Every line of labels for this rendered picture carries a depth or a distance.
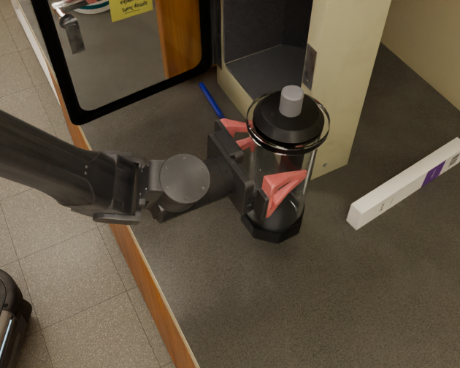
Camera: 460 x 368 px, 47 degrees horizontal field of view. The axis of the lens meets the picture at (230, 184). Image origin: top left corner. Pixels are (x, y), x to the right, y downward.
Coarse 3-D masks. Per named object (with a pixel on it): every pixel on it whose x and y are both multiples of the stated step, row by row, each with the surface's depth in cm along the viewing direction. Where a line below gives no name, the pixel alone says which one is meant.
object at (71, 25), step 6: (66, 18) 82; (72, 18) 81; (66, 24) 81; (72, 24) 81; (78, 24) 82; (66, 30) 81; (72, 30) 81; (78, 30) 82; (72, 36) 83; (78, 36) 83; (72, 42) 83; (78, 42) 84; (72, 48) 84; (78, 48) 85; (84, 48) 85; (72, 54) 85
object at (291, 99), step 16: (272, 96) 68; (288, 96) 64; (304, 96) 68; (256, 112) 67; (272, 112) 66; (288, 112) 65; (304, 112) 66; (320, 112) 67; (272, 128) 65; (288, 128) 65; (304, 128) 65; (320, 128) 66
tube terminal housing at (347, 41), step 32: (320, 0) 67; (352, 0) 68; (384, 0) 71; (320, 32) 70; (352, 32) 72; (224, 64) 105; (320, 64) 74; (352, 64) 77; (320, 96) 79; (352, 96) 83; (352, 128) 90; (320, 160) 93
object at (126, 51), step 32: (64, 0) 80; (96, 0) 82; (128, 0) 86; (160, 0) 89; (192, 0) 93; (64, 32) 83; (96, 32) 86; (128, 32) 90; (160, 32) 94; (192, 32) 98; (96, 64) 91; (128, 64) 95; (160, 64) 99; (192, 64) 104; (96, 96) 95
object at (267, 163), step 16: (256, 128) 66; (256, 144) 68; (272, 144) 65; (288, 144) 65; (304, 144) 65; (256, 160) 70; (272, 160) 68; (288, 160) 67; (304, 160) 68; (256, 176) 73; (256, 192) 75; (304, 192) 76; (288, 208) 76; (256, 224) 81; (272, 224) 79; (288, 224) 80
